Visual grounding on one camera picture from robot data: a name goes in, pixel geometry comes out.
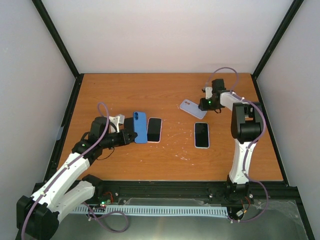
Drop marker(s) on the pink phone case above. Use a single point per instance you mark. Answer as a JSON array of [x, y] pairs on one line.
[[154, 130]]

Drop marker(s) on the left black frame post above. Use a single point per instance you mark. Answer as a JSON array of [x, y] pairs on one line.
[[48, 22]]

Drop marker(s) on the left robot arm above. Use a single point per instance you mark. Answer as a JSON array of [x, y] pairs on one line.
[[40, 215]]

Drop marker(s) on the light blue phone case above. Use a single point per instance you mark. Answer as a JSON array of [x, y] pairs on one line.
[[201, 147]]

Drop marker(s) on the black phone case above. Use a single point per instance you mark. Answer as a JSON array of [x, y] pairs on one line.
[[129, 125]]

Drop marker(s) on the lavender phone case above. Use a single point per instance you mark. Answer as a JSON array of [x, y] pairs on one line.
[[192, 108]]

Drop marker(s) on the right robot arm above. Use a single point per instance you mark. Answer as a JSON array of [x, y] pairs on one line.
[[247, 125]]

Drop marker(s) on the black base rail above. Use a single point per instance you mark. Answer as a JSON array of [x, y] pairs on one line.
[[212, 192]]

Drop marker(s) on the right black frame post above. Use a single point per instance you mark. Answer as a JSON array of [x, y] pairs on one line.
[[281, 30]]

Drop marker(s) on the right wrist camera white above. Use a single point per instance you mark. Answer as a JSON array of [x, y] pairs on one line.
[[208, 90]]

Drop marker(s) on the light blue cable duct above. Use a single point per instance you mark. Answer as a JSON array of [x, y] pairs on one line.
[[163, 211]]

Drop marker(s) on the black frame post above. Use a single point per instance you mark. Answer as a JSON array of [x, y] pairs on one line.
[[281, 30], [48, 22]]

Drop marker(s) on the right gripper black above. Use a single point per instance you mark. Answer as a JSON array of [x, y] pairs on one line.
[[203, 107]]

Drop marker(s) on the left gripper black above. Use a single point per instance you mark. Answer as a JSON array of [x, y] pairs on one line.
[[124, 139]]

